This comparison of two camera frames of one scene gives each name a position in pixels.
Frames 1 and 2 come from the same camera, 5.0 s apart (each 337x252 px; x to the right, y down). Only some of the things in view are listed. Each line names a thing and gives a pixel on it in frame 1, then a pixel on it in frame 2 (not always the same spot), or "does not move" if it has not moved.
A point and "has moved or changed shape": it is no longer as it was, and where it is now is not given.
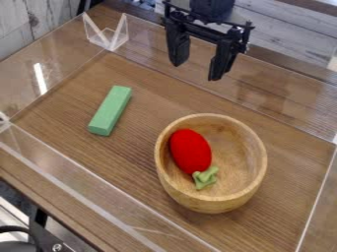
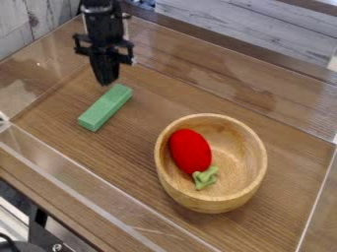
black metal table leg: (46, 242) does not move
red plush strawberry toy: (192, 154) does not move
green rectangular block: (109, 114) has moved or changed shape
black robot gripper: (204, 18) -> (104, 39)
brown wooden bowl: (211, 161) does not move
